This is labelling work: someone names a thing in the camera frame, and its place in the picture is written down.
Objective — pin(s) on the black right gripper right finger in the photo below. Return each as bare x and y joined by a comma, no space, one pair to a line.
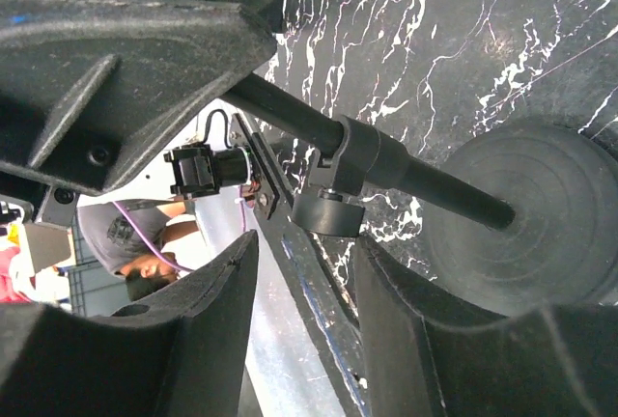
430,353

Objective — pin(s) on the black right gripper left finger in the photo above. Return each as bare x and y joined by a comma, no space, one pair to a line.
177,352

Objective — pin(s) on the black round base stand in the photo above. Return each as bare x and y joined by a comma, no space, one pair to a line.
521,216

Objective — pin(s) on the person in grey shirt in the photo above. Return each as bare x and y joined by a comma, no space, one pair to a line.
128,239

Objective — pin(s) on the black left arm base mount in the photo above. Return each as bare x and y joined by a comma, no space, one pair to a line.
200,171

